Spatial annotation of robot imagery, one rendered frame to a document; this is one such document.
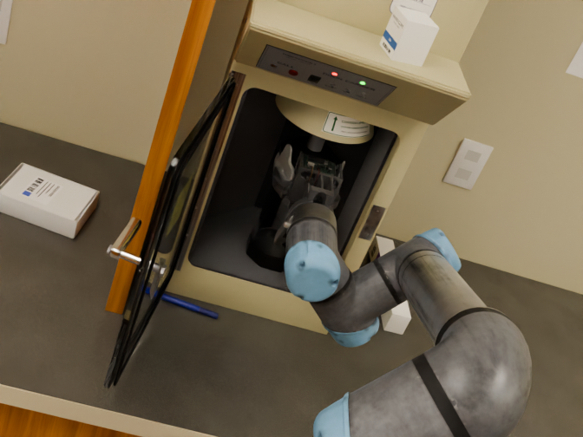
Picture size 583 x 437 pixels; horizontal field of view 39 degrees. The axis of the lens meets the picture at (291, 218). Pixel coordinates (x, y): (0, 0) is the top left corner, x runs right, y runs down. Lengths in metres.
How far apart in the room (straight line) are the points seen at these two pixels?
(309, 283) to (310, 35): 0.34
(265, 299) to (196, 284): 0.13
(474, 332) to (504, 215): 1.10
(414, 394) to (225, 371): 0.62
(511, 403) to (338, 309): 0.41
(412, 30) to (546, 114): 0.74
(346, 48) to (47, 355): 0.65
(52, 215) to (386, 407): 0.88
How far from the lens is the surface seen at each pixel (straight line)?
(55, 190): 1.60
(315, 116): 1.32
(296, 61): 1.16
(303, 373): 1.44
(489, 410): 0.82
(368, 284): 1.19
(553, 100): 1.82
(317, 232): 1.16
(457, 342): 0.84
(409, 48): 1.16
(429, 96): 1.18
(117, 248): 1.11
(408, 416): 0.81
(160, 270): 1.10
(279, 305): 1.49
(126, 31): 1.73
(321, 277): 1.12
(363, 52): 1.14
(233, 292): 1.48
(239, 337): 1.45
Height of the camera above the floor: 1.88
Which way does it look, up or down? 31 degrees down
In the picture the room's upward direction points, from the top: 22 degrees clockwise
